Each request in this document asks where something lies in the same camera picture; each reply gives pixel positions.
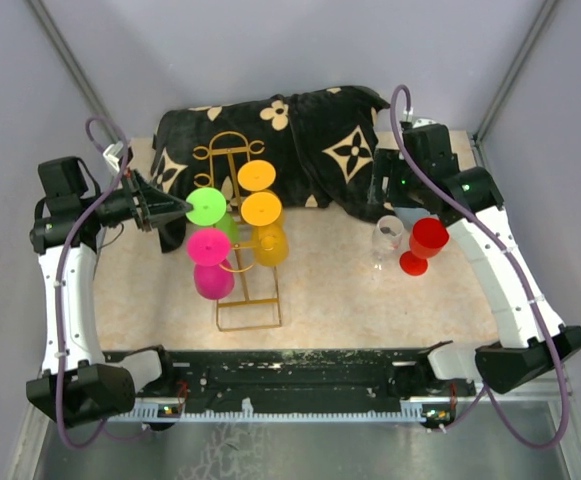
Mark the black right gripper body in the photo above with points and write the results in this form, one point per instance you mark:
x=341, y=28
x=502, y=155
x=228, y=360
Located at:
x=403, y=189

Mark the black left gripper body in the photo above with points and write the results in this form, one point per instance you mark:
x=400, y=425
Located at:
x=140, y=211

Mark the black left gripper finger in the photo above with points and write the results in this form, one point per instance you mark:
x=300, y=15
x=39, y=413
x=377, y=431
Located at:
x=157, y=218
x=157, y=199

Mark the clear wine glass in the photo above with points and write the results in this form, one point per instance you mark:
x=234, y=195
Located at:
x=386, y=242

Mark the green plastic wine glass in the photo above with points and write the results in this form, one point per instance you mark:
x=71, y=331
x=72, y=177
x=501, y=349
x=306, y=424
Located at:
x=209, y=208

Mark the pink plastic wine glass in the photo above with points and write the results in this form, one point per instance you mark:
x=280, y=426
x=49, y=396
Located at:
x=208, y=249

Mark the red plastic wine glass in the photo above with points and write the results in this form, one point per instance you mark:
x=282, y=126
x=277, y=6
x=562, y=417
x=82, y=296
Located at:
x=427, y=238

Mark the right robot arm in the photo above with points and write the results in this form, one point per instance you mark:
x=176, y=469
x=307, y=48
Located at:
x=525, y=320

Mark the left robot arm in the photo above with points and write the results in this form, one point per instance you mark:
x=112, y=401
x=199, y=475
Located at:
x=78, y=384

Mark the orange plastic wine glass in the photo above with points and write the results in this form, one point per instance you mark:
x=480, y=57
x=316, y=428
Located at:
x=256, y=175

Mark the light blue denim cloth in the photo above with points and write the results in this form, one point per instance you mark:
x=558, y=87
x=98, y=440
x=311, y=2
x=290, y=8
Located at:
x=408, y=216

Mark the black patterned plush blanket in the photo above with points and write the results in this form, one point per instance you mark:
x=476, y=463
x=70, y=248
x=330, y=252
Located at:
x=320, y=143

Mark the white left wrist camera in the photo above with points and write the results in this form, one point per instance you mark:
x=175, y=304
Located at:
x=112, y=156

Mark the gold wire glass rack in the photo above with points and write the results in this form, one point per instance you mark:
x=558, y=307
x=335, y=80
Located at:
x=255, y=301

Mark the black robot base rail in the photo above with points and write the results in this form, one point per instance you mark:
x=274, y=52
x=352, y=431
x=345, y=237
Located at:
x=303, y=381

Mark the grey cable duct strip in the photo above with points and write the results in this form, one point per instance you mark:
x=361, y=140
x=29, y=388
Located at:
x=160, y=412

